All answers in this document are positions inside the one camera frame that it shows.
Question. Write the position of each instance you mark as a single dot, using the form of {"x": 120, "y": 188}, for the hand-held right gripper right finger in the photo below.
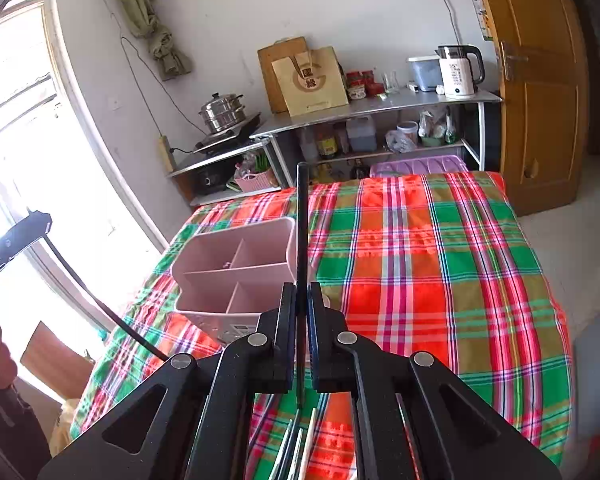
{"x": 317, "y": 360}

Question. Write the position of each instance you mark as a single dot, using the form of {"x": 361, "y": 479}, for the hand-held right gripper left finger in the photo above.
{"x": 285, "y": 340}

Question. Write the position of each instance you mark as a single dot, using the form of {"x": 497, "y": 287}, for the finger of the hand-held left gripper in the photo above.
{"x": 15, "y": 242}

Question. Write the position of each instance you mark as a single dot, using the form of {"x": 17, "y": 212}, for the metal utensil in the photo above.
{"x": 285, "y": 447}
{"x": 298, "y": 445}
{"x": 310, "y": 435}

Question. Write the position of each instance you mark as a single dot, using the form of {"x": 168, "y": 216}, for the pink utensil organizer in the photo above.
{"x": 210, "y": 260}

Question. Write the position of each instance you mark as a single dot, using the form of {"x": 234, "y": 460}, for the black chopstick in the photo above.
{"x": 105, "y": 310}
{"x": 302, "y": 220}

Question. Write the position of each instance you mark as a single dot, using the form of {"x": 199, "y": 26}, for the cardboard box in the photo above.
{"x": 55, "y": 360}

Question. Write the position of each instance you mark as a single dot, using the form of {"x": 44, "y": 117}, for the window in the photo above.
{"x": 30, "y": 110}

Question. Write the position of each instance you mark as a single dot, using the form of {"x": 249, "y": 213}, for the plaid tablecloth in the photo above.
{"x": 430, "y": 285}

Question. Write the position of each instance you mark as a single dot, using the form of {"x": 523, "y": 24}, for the pink woven basket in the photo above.
{"x": 257, "y": 181}

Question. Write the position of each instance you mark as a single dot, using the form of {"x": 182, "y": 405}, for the black appliance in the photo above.
{"x": 211, "y": 181}

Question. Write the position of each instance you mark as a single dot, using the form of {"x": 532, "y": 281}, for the power strip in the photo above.
{"x": 167, "y": 155}

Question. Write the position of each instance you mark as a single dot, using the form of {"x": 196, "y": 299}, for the black clothing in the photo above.
{"x": 10, "y": 435}

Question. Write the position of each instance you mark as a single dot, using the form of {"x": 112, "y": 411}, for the low metal shelf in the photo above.
{"x": 200, "y": 162}

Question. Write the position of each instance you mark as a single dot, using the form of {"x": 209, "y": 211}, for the dark sauce bottle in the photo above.
{"x": 326, "y": 142}

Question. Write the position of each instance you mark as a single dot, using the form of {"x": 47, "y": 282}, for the black induction cooker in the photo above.
{"x": 230, "y": 137}

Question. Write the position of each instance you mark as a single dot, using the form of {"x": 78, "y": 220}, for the purple plastic lid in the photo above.
{"x": 415, "y": 166}

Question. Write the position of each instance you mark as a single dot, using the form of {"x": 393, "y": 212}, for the grey plastic jug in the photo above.
{"x": 361, "y": 135}

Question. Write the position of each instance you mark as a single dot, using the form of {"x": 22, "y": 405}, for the white plastic bag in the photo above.
{"x": 395, "y": 141}

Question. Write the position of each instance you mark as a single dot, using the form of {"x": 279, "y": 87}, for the steel steamer pot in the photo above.
{"x": 222, "y": 112}

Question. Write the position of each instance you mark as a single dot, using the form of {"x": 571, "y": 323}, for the white jar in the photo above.
{"x": 408, "y": 134}

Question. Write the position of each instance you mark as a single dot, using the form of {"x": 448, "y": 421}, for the green bowl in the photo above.
{"x": 431, "y": 141}

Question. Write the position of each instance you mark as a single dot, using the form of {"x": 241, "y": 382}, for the metal kitchen rack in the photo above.
{"x": 380, "y": 105}

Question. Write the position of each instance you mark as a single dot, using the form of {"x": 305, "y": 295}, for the tan paper bag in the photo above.
{"x": 312, "y": 85}

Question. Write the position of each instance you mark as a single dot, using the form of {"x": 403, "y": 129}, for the hanging green cloth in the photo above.
{"x": 145, "y": 20}

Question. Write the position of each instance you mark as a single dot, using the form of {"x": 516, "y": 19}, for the crumpled plastic bag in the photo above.
{"x": 436, "y": 125}

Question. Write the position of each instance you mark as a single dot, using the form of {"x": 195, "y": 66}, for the wooden cutting board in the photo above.
{"x": 272, "y": 75}

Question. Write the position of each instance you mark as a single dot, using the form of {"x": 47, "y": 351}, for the red food tin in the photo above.
{"x": 375, "y": 89}

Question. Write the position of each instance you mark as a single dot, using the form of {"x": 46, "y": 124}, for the drinking glass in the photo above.
{"x": 391, "y": 83}

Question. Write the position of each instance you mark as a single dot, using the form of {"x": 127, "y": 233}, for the white board panel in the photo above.
{"x": 597, "y": 385}

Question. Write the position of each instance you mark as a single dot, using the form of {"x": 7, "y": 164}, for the clear plastic container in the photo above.
{"x": 424, "y": 74}

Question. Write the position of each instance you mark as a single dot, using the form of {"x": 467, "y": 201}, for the white electric kettle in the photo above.
{"x": 457, "y": 77}

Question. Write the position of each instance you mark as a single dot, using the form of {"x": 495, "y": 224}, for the wooden door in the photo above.
{"x": 540, "y": 85}

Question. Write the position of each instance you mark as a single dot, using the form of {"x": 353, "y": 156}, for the height chart poster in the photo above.
{"x": 477, "y": 0}

